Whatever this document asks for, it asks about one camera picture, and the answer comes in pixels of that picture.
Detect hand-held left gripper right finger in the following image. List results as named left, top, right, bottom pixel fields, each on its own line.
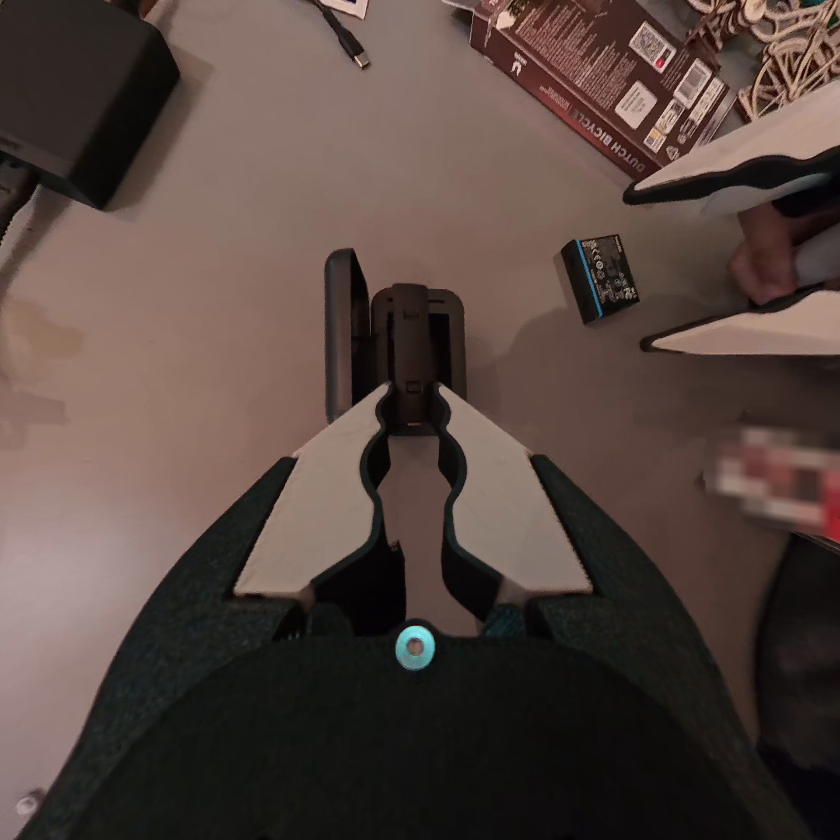
left=432, top=382, right=596, bottom=623

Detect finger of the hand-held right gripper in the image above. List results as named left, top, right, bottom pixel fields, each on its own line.
left=622, top=84, right=840, bottom=219
left=640, top=282, right=840, bottom=357

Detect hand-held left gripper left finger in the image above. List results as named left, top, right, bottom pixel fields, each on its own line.
left=233, top=382, right=406, bottom=635

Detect black battery charging case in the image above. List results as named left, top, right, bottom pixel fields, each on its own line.
left=323, top=248, right=468, bottom=437

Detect black USB-C cable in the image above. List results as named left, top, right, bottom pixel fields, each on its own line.
left=308, top=0, right=371, bottom=70

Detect person's right hand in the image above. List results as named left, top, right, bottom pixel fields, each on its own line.
left=728, top=209, right=836, bottom=307

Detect wooden bicycle model parts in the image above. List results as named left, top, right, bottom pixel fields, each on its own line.
left=686, top=0, right=840, bottom=122

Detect brown cardboard box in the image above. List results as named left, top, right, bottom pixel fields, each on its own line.
left=453, top=0, right=739, bottom=178

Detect black power adapter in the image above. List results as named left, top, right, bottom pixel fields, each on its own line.
left=0, top=0, right=181, bottom=211

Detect black braided cable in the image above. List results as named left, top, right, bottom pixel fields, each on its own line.
left=0, top=147, right=43, bottom=263

